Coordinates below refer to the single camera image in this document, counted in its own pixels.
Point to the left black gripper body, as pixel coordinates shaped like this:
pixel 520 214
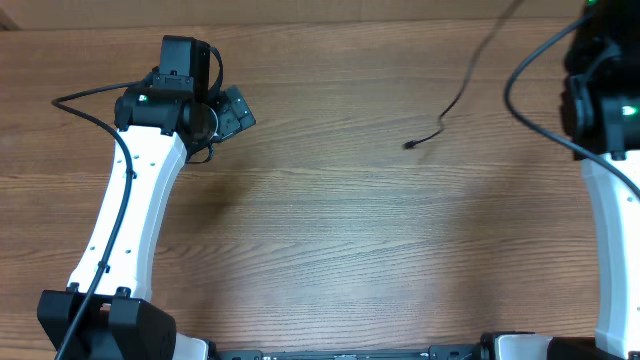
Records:
pixel 228 123

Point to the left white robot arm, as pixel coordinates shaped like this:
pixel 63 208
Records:
pixel 160 125

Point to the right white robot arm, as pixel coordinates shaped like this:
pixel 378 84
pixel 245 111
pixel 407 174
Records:
pixel 600 118

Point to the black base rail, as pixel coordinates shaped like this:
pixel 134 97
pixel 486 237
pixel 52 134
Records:
pixel 380 350

